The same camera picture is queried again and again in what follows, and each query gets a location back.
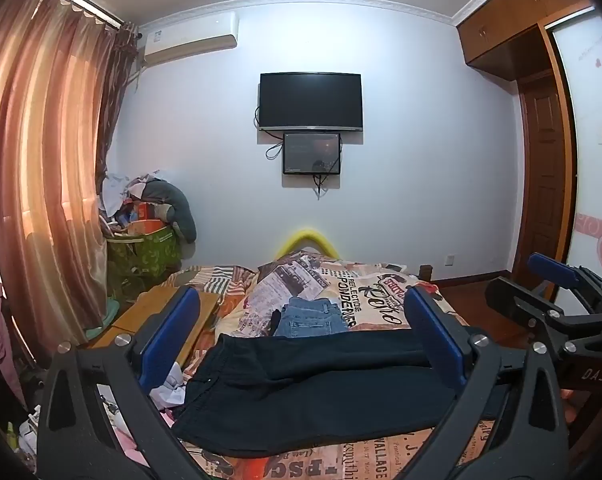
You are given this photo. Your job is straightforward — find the green patterned bag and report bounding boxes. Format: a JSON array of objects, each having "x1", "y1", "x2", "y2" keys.
[{"x1": 106, "y1": 224, "x2": 182, "y2": 291}]

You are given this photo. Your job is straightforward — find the orange curtain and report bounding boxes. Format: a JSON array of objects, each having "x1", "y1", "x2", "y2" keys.
[{"x1": 0, "y1": 0, "x2": 142, "y2": 361}]

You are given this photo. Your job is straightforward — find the black wall television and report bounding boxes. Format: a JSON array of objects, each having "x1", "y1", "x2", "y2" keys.
[{"x1": 258, "y1": 72, "x2": 364, "y2": 132}]

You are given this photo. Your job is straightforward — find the brown cardboard box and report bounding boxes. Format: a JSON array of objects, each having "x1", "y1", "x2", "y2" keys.
[{"x1": 88, "y1": 285, "x2": 220, "y2": 351}]

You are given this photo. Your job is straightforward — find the black pants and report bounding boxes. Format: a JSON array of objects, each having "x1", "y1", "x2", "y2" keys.
[{"x1": 172, "y1": 329, "x2": 462, "y2": 458}]

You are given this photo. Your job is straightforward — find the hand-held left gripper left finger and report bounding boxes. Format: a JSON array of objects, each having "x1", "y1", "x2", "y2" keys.
[{"x1": 36, "y1": 285, "x2": 208, "y2": 480}]

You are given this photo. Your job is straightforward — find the small black monitor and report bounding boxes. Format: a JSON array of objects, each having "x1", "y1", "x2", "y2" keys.
[{"x1": 282, "y1": 132, "x2": 342, "y2": 176}]

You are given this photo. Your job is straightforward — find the white air conditioner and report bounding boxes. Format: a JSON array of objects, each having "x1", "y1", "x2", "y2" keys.
[{"x1": 140, "y1": 11, "x2": 240, "y2": 67}]

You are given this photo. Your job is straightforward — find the white wardrobe sliding door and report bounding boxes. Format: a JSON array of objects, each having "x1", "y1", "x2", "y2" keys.
[{"x1": 551, "y1": 7, "x2": 602, "y2": 281}]

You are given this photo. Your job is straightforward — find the white crumpled cloth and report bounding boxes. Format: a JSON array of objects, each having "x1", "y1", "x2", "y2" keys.
[{"x1": 150, "y1": 364, "x2": 188, "y2": 409}]

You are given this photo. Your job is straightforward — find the wooden overhead cabinet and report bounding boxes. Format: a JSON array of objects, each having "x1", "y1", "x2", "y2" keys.
[{"x1": 456, "y1": 0, "x2": 596, "y2": 82}]

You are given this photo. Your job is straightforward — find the pile of clothes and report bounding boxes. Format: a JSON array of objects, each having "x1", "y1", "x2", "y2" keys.
[{"x1": 98, "y1": 170, "x2": 174, "y2": 236}]

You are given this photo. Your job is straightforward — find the yellow foam pad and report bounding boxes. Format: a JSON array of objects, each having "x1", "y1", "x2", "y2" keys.
[{"x1": 275, "y1": 229, "x2": 339, "y2": 260}]

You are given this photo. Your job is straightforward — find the blue jeans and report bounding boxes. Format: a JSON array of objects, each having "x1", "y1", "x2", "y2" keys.
[{"x1": 271, "y1": 296, "x2": 350, "y2": 338}]

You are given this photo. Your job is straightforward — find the printed blanket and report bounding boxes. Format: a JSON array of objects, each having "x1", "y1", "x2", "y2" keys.
[{"x1": 161, "y1": 254, "x2": 502, "y2": 480}]

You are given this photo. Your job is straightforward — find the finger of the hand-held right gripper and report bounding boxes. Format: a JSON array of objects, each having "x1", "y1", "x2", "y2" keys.
[
  {"x1": 527, "y1": 252, "x2": 602, "y2": 307},
  {"x1": 485, "y1": 276, "x2": 582, "y2": 332}
]

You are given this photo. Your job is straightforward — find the black monitor cable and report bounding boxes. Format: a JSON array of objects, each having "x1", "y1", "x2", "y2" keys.
[{"x1": 312, "y1": 159, "x2": 342, "y2": 200}]

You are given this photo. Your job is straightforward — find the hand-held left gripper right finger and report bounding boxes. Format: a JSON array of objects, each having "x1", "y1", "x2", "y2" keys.
[{"x1": 403, "y1": 285, "x2": 570, "y2": 480}]

